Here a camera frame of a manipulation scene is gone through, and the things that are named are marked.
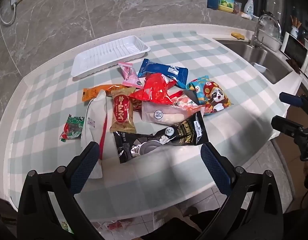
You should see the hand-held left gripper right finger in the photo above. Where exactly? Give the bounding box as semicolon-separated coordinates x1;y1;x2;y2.
194;142;284;240

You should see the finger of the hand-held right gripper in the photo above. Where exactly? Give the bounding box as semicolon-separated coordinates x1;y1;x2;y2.
279;92;308;108
271;115;308;140

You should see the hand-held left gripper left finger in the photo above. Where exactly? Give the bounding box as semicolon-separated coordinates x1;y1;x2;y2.
17;141;104;240

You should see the green snack packet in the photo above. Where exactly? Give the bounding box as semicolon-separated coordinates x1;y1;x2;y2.
59;114;85;142

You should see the white snack packet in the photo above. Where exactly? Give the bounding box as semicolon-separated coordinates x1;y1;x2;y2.
80;90;108;179

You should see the black snack packet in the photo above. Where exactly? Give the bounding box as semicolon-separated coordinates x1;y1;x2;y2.
113;111;209;164

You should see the gold bread packet red label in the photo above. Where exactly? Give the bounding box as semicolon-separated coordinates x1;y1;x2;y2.
110;86;137;134

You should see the clear bun packet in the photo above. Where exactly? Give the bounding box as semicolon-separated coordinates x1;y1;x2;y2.
141;101;203;125

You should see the panda print snack packet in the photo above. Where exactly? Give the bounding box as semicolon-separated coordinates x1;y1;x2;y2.
186;76;232;115

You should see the red white strawberry packet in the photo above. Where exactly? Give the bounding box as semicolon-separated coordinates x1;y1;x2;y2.
169;91;204;108

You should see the orange snack packet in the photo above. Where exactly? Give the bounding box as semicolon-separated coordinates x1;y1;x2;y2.
82;84;131;102

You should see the red heart pattern packet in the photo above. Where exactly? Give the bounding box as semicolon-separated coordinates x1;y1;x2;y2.
131;99;144;113

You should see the red snack packet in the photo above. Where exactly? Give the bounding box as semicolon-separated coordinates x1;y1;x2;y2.
129;73;177;104

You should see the pink snack packet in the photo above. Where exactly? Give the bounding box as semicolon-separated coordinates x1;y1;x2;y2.
118;62;144;89

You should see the blue snack packet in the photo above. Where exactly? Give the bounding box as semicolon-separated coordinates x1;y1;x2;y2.
137;58;189;90

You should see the white plastic tray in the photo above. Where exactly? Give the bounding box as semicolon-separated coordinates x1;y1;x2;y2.
71;35;151;78

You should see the dark brown cloth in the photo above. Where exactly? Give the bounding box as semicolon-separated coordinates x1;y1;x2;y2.
286;59;301;74

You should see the white microwave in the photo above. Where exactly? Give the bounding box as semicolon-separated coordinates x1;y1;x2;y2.
281;32;308;79

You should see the steel sink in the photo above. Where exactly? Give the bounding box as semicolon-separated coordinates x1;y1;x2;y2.
214;39;293;85

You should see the white dish basket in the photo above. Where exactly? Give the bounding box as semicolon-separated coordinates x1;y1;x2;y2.
257;27;281;52

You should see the blue white chopstick holder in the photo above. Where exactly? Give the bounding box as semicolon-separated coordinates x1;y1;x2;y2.
290;15;300;38

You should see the steel faucet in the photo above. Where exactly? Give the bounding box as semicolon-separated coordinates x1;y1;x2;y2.
250;14;281;48

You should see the person's dark clothing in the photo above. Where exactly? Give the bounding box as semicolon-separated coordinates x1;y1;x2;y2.
139;215;244;240

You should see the white spray bottle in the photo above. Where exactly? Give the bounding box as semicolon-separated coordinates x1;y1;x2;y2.
243;0;255;15

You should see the white plug with cable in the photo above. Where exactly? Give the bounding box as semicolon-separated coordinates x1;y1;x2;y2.
0;0;18;25

